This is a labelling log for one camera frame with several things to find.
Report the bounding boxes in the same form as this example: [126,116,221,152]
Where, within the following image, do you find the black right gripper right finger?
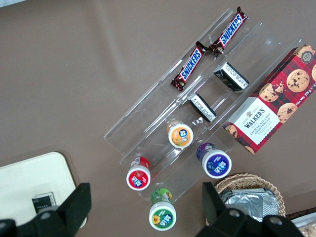
[195,182,264,237]

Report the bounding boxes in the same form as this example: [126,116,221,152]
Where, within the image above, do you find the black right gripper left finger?
[17,182,92,237]

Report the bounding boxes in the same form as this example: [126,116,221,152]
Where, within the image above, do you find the light wicker basket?
[214,172,286,219]

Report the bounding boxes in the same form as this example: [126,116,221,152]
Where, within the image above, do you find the beige plastic tray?
[0,152,77,229]

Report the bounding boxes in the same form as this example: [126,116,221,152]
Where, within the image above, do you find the small black Pocky box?
[31,192,56,215]

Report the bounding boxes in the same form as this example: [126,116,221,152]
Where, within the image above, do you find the aluminium foil container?
[219,188,282,223]

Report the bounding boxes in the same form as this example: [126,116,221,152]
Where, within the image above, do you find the purple lid snack can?
[196,142,232,179]

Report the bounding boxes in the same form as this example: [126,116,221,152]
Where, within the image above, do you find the green lid snack can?
[149,187,177,232]

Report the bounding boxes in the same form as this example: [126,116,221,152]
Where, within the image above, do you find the red lid snack can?
[126,156,152,191]

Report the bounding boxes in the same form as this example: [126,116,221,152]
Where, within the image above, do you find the white rectangular snack bin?
[286,212,316,237]

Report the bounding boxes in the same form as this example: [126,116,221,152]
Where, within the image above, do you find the orange lid snack can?
[166,120,194,149]

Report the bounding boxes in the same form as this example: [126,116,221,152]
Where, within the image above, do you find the clear cracker snack packet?
[298,223,316,237]

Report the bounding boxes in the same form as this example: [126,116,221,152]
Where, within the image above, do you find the clear acrylic stepped stand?
[103,83,239,207]
[158,7,309,158]

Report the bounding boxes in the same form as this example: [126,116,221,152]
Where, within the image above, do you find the small black white box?
[213,61,249,92]
[187,93,217,123]

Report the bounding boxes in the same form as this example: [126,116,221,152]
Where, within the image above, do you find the red Walkers shortbread box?
[222,43,316,155]

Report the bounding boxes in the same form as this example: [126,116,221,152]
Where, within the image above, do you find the Snickers chocolate bar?
[208,6,248,56]
[170,41,207,92]

